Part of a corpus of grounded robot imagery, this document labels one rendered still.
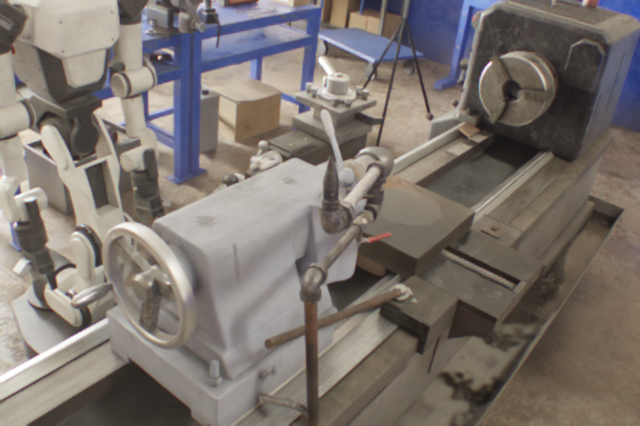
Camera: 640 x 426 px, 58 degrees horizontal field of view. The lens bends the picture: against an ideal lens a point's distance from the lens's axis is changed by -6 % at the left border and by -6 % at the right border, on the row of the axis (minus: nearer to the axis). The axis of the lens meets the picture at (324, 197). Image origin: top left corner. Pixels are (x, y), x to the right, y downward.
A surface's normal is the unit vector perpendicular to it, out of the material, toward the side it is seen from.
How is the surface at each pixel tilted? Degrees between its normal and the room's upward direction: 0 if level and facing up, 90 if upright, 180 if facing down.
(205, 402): 90
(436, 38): 90
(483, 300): 0
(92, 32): 90
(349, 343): 0
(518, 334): 0
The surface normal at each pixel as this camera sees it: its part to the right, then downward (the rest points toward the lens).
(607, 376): 0.11, -0.86
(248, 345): 0.74, -0.07
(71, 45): 0.81, 0.37
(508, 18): -0.61, 0.33
